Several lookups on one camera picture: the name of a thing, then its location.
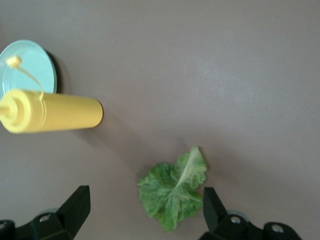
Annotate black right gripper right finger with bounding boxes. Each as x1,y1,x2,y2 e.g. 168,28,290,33
199,186,301,240

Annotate yellow squeeze bottle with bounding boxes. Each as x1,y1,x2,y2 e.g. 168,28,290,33
0,55,104,135

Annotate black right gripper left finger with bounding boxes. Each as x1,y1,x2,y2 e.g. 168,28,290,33
14,185,91,240

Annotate green lettuce leaf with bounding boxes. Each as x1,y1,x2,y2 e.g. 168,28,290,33
137,144,208,232

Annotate pale green plate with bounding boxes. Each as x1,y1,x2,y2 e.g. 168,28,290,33
0,39,59,101

